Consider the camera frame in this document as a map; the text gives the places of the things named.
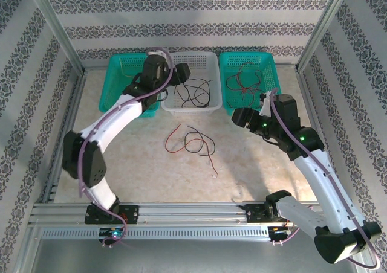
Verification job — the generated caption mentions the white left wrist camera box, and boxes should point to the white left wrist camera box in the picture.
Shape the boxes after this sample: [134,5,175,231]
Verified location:
[147,50,167,63]

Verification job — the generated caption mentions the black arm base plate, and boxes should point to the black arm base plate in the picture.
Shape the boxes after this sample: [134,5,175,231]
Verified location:
[85,205,140,225]
[245,203,291,224]

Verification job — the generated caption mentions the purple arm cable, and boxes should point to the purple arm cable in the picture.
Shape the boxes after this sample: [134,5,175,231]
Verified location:
[270,88,381,270]
[77,46,178,247]

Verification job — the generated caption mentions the teal plastic basket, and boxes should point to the teal plastic basket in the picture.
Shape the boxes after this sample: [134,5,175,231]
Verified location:
[99,53,161,118]
[218,51,285,117]

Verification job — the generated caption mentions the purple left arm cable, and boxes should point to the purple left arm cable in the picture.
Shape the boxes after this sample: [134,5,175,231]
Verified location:
[77,46,178,247]

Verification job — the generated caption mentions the white plastic basket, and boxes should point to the white plastic basket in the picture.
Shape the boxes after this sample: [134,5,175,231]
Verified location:
[160,51,223,118]

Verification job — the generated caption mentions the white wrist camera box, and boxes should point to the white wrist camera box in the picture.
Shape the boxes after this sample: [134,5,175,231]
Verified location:
[147,50,167,63]
[259,92,273,116]

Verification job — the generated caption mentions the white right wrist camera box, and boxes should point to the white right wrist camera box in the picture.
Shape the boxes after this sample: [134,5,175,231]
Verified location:
[259,92,273,116]

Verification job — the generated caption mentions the aluminium frame post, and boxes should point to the aluminium frame post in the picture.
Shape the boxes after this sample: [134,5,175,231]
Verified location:
[24,0,86,74]
[295,0,360,73]

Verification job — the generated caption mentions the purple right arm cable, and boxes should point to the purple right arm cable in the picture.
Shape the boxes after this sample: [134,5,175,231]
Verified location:
[270,88,381,270]

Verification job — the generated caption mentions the slotted grey cable duct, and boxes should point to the slotted grey cable duct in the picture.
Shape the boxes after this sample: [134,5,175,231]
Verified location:
[41,226,272,240]

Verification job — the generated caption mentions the small controller board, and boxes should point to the small controller board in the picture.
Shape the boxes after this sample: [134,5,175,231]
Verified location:
[270,225,293,235]
[99,227,125,238]

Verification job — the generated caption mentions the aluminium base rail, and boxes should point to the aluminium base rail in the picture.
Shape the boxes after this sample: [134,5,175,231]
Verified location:
[28,202,359,225]

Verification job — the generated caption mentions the yellow cable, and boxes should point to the yellow cable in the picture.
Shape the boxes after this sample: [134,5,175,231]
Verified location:
[119,58,137,82]

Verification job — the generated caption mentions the grey metal panel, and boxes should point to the grey metal panel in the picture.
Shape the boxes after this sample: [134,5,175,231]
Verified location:
[30,238,366,273]

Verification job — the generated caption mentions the black cable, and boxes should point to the black cable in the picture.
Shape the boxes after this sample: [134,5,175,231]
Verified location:
[183,78,213,108]
[174,84,190,108]
[184,126,216,157]

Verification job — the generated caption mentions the aluminium side rail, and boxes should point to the aluminium side rail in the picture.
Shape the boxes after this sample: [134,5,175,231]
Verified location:
[41,69,88,204]

